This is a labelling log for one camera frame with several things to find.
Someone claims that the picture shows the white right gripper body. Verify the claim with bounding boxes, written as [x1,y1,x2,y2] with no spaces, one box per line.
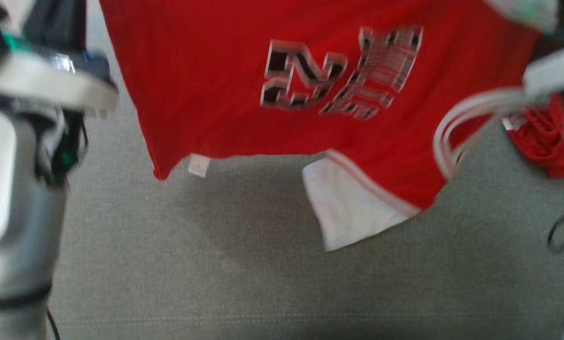
[522,42,564,98]

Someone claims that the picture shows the red Bulls basketball jersey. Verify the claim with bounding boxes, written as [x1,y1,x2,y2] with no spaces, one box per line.
[98,0,558,252]

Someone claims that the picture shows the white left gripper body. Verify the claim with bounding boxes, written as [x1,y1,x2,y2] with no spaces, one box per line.
[0,50,119,117]

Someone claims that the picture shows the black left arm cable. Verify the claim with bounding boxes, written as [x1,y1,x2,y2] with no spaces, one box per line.
[45,307,61,340]

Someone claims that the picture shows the large grey sofa seat cushion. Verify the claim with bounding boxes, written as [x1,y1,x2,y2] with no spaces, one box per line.
[46,0,564,340]

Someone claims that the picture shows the red shorts with white stripe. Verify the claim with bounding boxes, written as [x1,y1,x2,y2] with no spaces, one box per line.
[503,93,564,180]

